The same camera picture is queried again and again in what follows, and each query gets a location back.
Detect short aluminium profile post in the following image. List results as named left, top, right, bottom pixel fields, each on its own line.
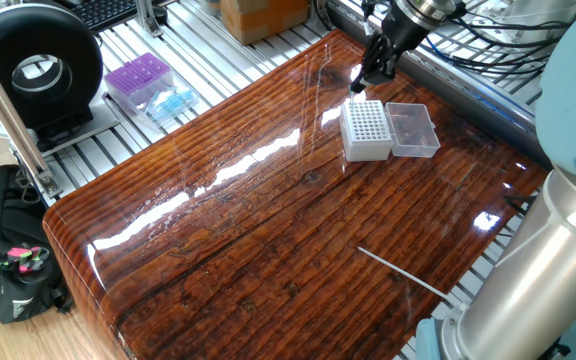
left=135, top=0, right=164, bottom=39

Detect black backpack with pink trim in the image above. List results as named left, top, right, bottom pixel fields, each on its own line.
left=0, top=164, right=74, bottom=325

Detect purple pipette tip box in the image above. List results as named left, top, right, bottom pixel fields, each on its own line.
left=103, top=52, right=175, bottom=114

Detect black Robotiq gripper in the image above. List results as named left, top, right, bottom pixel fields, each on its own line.
left=350, top=2, right=432, bottom=95

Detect black wrist cables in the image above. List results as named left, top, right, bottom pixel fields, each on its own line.
left=501, top=192, right=540, bottom=217

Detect slanted aluminium frame post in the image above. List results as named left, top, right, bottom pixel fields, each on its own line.
left=0, top=32, right=63, bottom=201

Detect white cable tie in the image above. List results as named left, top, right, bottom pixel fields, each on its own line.
left=357, top=245, right=463, bottom=304

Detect clear plastic holder lid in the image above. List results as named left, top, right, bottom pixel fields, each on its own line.
left=384, top=101, right=442, bottom=159

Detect white pipette tip holder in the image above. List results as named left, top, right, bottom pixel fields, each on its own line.
left=339, top=99, right=394, bottom=163

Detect black keyboard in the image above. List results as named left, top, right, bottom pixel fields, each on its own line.
left=67, top=0, right=142, bottom=34

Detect clear tray blue items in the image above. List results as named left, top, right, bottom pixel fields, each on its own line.
left=135, top=84, right=200, bottom=131

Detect white plastic appliance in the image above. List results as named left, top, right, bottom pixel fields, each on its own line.
left=497, top=0, right=576, bottom=36

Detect cardboard box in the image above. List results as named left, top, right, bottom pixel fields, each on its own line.
left=219, top=0, right=311, bottom=46

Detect black cable bundle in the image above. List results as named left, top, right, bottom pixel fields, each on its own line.
left=312, top=0, right=576, bottom=84

